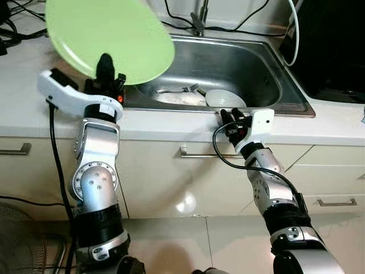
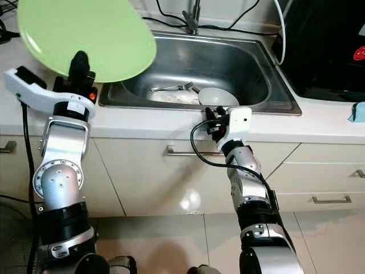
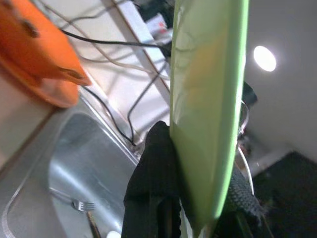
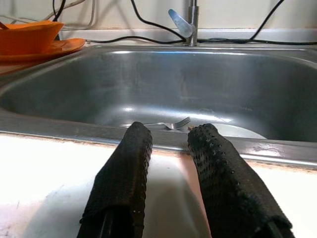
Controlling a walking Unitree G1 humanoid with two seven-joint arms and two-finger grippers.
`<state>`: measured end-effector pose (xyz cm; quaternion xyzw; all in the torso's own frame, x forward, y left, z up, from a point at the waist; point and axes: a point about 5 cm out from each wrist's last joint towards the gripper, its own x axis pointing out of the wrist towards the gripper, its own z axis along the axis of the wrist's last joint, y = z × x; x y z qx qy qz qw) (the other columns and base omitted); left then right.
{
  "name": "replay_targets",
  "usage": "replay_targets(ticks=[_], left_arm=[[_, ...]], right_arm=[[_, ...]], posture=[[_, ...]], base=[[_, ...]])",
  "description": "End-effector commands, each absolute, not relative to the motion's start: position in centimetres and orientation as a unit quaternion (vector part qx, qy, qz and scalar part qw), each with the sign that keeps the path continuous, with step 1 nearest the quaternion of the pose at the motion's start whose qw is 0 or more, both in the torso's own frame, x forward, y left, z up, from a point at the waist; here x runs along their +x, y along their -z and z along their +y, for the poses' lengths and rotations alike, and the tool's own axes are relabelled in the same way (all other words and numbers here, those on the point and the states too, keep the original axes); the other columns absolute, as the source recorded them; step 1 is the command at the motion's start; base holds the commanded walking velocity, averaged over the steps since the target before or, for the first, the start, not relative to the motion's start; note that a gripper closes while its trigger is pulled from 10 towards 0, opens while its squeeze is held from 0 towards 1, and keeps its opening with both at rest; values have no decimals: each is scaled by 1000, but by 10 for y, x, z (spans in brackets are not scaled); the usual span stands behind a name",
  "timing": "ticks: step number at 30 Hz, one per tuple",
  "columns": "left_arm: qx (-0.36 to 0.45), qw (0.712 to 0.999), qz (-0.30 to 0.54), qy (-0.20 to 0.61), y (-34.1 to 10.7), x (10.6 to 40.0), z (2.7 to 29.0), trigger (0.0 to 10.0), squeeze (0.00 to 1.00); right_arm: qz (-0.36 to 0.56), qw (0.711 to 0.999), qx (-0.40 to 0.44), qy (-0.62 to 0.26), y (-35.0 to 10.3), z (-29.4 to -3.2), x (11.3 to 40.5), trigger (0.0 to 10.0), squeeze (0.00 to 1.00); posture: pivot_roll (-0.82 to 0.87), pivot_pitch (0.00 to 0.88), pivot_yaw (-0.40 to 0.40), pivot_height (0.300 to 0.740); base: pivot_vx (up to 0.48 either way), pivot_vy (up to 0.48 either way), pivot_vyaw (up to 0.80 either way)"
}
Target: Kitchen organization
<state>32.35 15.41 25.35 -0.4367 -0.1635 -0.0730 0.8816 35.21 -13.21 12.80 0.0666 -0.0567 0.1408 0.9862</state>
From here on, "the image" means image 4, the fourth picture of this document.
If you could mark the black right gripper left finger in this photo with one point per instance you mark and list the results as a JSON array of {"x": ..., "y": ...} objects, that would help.
[{"x": 123, "y": 178}]

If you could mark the stainless steel kitchen sink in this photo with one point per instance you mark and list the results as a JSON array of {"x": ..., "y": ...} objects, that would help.
[{"x": 148, "y": 81}]

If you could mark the orange plastic bowl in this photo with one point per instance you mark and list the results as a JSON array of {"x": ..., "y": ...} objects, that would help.
[{"x": 29, "y": 37}]

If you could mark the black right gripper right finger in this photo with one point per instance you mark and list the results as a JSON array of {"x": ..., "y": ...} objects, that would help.
[{"x": 227, "y": 188}]

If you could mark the silver metal fork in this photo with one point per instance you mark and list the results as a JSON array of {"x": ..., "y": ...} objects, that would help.
[{"x": 177, "y": 124}]

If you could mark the orange plastic plate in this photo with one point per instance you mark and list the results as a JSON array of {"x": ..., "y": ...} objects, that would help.
[{"x": 67, "y": 45}]

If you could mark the white ceramic bowl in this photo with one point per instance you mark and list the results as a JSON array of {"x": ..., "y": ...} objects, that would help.
[{"x": 237, "y": 132}]

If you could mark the silver gooseneck sink faucet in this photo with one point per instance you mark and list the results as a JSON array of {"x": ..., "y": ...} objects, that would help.
[{"x": 193, "y": 22}]

